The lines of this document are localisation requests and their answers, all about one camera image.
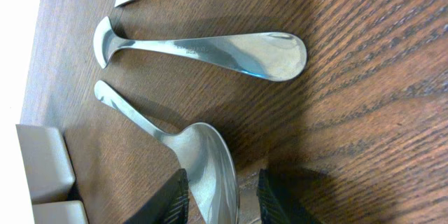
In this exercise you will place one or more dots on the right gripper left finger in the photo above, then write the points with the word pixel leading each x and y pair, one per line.
pixel 169 205

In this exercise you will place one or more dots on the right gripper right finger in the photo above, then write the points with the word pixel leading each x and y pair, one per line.
pixel 277 205

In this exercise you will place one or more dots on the large steel spoon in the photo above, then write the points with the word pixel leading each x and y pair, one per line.
pixel 273 56
pixel 200 150

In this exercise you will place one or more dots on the white plastic cutlery tray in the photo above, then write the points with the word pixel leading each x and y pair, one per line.
pixel 50 175

